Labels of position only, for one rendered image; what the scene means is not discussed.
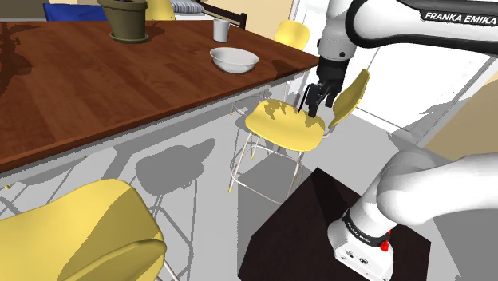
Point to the brown wooden table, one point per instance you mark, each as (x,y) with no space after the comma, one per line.
(97,89)

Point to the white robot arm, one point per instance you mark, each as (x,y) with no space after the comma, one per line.
(420,35)

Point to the white cup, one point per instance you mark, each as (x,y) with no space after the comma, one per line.
(221,30)

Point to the dark robot stand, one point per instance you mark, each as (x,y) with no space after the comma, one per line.
(295,237)

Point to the white bowl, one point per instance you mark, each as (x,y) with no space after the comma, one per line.
(234,59)

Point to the yellow chair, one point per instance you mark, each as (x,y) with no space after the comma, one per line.
(77,237)
(292,36)
(159,10)
(282,130)

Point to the blue upholstered seat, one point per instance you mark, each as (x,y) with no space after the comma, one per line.
(74,12)

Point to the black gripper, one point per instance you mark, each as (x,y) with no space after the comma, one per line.
(331,74)

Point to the olive green flower pot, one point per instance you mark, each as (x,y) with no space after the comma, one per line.
(126,23)

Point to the dark bed with striped pillow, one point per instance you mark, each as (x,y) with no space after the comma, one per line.
(227,16)

